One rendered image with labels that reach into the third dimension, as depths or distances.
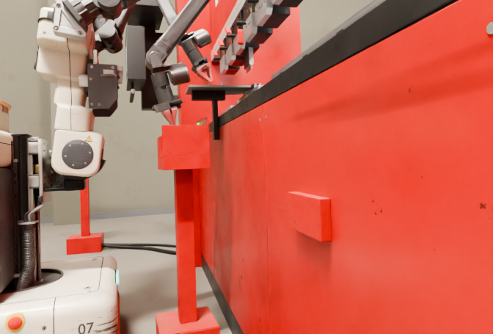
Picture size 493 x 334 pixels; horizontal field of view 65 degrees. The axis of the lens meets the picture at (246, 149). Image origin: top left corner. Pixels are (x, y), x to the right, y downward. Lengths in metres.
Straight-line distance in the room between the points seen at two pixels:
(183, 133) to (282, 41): 1.61
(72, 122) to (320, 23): 5.24
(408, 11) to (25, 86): 5.11
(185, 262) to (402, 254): 1.04
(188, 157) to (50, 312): 0.62
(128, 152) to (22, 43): 1.78
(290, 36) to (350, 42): 2.25
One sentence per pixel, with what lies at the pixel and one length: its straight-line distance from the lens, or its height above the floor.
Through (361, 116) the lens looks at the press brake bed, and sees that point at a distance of 0.55.
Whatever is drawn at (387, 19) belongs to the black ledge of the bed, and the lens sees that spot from 0.52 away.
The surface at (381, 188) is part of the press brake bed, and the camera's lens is 0.52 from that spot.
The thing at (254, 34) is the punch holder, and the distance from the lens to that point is 1.59.
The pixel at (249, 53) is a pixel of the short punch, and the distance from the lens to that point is 1.75.
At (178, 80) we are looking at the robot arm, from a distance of 1.38.
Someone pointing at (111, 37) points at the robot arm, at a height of 1.23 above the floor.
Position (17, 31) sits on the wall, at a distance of 5.57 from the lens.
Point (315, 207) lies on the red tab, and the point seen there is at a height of 0.60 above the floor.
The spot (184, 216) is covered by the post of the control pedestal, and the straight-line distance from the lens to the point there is 1.41.
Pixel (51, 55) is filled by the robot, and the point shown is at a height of 1.08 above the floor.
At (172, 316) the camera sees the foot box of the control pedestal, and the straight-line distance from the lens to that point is 1.58.
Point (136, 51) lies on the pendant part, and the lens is 2.76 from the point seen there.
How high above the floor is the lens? 0.69
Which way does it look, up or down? 1 degrees up
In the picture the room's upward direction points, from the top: 2 degrees counter-clockwise
